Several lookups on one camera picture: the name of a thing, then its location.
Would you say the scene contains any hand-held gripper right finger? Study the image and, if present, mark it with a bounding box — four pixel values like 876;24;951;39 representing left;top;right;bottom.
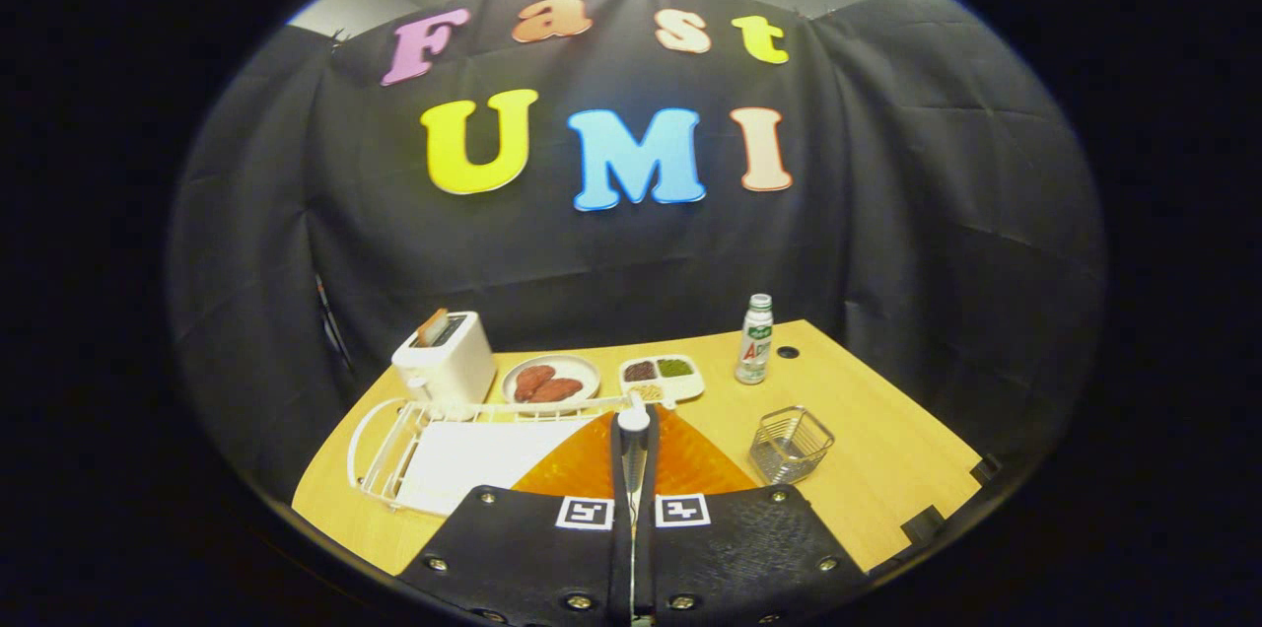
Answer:
633;405;869;627

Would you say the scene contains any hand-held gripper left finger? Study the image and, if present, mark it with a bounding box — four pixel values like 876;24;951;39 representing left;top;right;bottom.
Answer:
399;407;633;627

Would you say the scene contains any spoon with striped handle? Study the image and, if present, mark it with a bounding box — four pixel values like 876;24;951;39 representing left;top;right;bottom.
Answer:
615;392;654;626

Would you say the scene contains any metal wire basket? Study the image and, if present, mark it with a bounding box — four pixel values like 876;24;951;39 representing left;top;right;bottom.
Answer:
748;406;835;486

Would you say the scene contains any white wire dish rack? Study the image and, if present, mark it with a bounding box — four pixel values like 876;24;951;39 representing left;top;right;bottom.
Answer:
347;395;632;517

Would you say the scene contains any grey plate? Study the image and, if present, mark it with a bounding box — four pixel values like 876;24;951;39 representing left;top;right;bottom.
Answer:
501;354;602;406

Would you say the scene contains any white divided tray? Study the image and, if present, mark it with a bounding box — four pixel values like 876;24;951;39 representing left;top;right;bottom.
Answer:
618;354;706;408

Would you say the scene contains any white green drink bottle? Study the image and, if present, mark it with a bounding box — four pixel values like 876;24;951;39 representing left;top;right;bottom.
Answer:
735;294;775;385

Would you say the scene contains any white toaster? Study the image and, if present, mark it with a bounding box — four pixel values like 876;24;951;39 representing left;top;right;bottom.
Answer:
391;312;497;406

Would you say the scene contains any black backdrop cloth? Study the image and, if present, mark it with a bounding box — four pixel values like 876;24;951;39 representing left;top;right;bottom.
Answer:
166;0;1107;510

